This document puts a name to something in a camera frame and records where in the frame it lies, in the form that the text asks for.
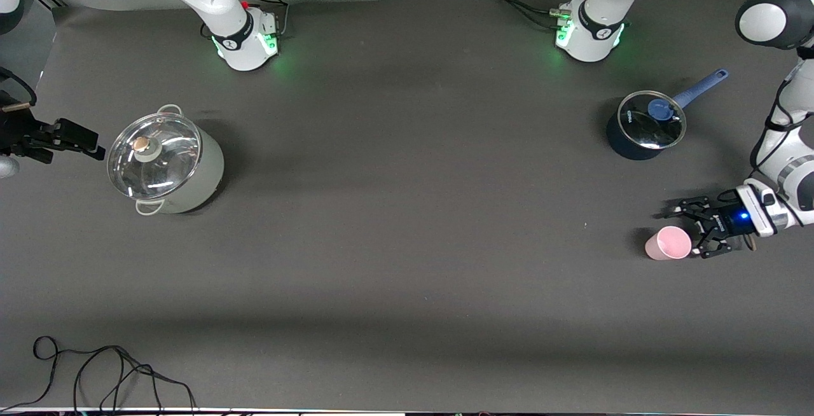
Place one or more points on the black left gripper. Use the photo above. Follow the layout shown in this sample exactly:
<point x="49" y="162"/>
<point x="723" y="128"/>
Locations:
<point x="731" y="221"/>

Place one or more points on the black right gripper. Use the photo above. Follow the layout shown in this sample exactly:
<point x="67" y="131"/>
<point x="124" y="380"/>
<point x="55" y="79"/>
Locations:
<point x="19" y="133"/>

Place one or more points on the pink cup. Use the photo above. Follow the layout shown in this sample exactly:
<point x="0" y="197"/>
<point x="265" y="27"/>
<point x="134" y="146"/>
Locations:
<point x="668" y="243"/>

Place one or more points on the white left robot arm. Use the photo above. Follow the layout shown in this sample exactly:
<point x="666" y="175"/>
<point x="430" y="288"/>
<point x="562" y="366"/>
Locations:
<point x="594" y="41"/>

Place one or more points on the large glass pot lid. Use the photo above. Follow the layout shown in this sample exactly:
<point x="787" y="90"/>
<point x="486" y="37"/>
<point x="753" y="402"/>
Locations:
<point x="165" y="168"/>

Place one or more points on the dark blue saucepan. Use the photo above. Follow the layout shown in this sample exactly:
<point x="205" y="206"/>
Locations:
<point x="626" y="149"/>

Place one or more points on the small glass lid blue knob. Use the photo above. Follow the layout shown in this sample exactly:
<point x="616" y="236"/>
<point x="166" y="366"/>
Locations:
<point x="642" y="130"/>

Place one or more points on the pale grey-green stockpot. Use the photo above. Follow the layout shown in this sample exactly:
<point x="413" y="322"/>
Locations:
<point x="203" y="168"/>

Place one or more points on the dark grey table mat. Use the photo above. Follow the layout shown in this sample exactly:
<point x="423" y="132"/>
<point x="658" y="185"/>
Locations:
<point x="407" y="212"/>

